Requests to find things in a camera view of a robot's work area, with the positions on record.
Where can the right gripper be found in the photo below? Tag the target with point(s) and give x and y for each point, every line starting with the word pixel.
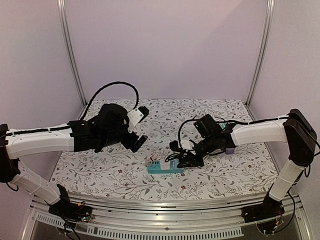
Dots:
pixel 196 154

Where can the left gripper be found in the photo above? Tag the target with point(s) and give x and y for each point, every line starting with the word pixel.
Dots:
pixel 139 143

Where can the light blue charger plug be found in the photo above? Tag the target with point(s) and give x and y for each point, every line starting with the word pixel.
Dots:
pixel 173 165

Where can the white charger plug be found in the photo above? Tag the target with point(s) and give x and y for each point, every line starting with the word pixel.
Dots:
pixel 165 166

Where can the teal blue power strip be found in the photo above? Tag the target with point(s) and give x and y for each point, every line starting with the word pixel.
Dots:
pixel 157 167

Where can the purple power strip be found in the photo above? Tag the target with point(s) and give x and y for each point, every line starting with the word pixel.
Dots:
pixel 230 150

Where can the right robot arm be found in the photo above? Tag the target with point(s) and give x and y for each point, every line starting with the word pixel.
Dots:
pixel 292 128

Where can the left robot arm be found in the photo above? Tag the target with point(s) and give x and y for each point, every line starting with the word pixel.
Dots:
pixel 15 144

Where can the white power strip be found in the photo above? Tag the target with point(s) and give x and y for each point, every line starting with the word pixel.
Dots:
pixel 126 102

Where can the floral table cloth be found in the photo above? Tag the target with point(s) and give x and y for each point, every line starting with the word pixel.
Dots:
pixel 116 172

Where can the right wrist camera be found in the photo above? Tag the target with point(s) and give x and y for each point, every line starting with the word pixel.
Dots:
pixel 180 146

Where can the aluminium front rail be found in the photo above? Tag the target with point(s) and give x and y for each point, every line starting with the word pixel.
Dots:
pixel 206 219

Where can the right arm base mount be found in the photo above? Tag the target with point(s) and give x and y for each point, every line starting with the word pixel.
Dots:
pixel 269 208

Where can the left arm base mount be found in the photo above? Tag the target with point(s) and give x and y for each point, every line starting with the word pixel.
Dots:
pixel 67 210

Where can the left aluminium frame post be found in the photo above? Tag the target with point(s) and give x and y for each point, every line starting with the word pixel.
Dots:
pixel 61 6

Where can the aluminium frame post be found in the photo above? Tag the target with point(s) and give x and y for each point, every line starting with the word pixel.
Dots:
pixel 61 6
pixel 262 51

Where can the right aluminium frame post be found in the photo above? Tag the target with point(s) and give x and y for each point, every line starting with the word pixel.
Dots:
pixel 262 51

